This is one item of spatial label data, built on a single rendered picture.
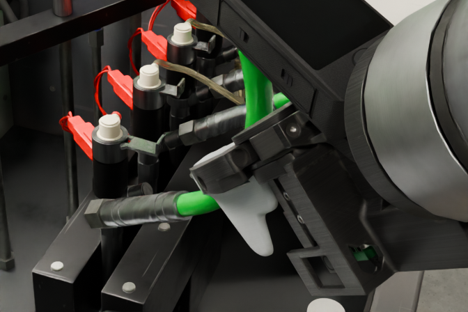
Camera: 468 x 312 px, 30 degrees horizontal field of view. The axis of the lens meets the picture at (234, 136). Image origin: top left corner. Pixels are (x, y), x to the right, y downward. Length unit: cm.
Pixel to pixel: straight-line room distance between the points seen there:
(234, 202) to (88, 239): 34
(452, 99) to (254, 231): 21
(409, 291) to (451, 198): 52
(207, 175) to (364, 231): 8
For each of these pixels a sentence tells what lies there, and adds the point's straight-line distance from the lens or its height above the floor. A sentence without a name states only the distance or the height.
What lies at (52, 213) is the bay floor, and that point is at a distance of 102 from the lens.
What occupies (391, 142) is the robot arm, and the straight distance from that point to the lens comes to 28.
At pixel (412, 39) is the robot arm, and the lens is 27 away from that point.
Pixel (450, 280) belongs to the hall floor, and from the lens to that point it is 223.
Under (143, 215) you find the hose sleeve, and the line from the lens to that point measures 55.
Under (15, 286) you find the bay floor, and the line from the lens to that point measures 94.
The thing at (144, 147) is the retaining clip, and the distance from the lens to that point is 67.
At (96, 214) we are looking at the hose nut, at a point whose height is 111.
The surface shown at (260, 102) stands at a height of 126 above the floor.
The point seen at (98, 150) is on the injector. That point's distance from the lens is 68.
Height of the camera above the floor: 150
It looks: 36 degrees down
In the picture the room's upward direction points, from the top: 5 degrees clockwise
